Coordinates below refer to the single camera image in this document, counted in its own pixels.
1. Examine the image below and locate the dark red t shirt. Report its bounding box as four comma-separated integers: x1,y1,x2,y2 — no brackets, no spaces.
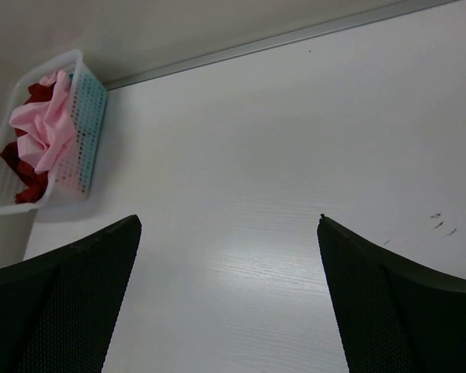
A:
0,83,55,204

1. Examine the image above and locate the white plastic laundry basket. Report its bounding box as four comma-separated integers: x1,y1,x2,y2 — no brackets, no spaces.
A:
0,49,107,215

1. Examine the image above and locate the pink t shirt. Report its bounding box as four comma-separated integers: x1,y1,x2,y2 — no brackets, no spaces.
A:
9,71,75,174

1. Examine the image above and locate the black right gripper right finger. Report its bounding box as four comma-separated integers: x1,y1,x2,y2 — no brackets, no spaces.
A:
317,216,466,372

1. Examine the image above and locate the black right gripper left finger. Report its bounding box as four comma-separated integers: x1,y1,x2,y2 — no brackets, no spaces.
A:
0,214,141,372

